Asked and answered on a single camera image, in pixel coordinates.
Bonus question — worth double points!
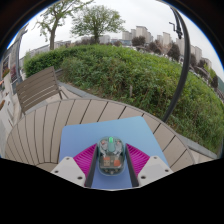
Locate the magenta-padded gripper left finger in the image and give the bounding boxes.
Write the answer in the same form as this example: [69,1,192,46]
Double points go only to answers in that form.
[50,143,100,188]

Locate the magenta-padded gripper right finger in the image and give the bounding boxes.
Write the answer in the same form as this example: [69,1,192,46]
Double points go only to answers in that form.
[124,143,174,188]

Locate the transparent computer mouse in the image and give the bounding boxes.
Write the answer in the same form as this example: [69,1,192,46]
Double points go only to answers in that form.
[96,135,127,177]

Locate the blue mouse pad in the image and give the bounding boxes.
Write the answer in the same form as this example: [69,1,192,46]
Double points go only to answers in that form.
[58,115,170,190]

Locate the slatted wooden chair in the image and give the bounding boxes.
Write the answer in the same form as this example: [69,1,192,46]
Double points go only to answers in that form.
[15,65,69,116]

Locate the curved black umbrella pole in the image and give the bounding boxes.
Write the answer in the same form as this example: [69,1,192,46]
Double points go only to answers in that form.
[161,6,192,124]

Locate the tall dark sign board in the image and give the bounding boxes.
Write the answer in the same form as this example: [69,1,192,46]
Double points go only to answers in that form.
[12,24,29,84]

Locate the distant apartment buildings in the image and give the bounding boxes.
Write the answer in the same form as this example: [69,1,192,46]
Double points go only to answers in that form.
[121,25,213,69]

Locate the thin sparse tree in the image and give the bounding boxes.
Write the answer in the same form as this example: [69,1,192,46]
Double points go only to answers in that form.
[34,0,94,51]

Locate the round leafy tree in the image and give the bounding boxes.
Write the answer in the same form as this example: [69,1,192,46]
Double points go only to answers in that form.
[70,4,126,44]

